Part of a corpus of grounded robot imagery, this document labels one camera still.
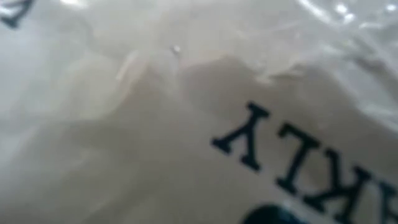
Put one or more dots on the clear plastic package black print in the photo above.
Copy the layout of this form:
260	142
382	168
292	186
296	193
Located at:
161	130

